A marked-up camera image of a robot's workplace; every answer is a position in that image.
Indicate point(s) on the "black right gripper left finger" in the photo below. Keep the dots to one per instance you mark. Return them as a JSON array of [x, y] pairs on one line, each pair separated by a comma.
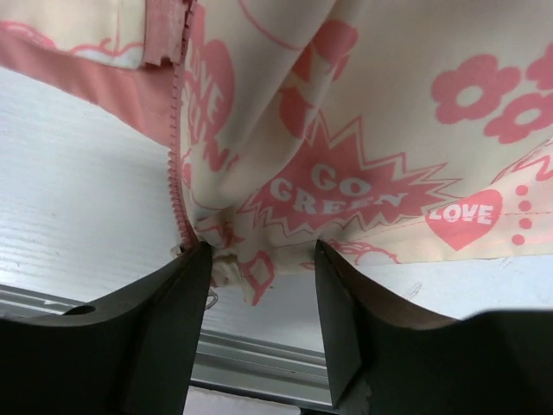
[[129, 352]]

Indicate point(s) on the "pink cream printed hooded jacket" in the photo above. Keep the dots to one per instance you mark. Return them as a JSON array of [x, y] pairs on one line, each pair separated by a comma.
[[396, 131]]

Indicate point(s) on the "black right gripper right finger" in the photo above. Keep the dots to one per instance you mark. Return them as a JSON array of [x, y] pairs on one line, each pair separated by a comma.
[[386, 355]]

